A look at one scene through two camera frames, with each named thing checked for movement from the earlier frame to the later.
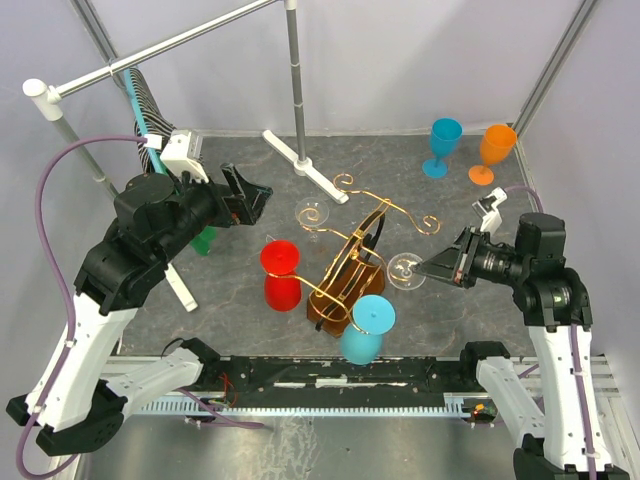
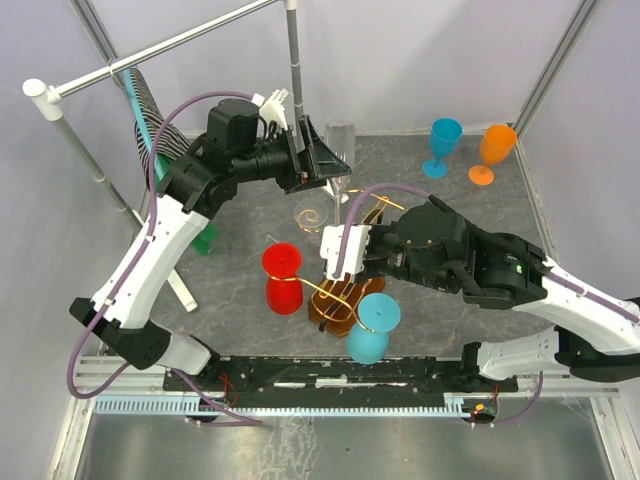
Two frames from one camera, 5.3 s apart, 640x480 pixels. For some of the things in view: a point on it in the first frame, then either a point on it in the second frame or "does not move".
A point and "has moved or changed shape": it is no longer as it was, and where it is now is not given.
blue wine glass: (445, 136) does not move
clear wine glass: (312, 212) does not move
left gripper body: (224, 212) → (285, 162)
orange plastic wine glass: (498, 142) does not move
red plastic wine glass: (281, 257) does not move
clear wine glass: (401, 274) has moved or changed shape
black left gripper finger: (247, 200) → (320, 161)
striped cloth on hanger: (157, 122) does not move
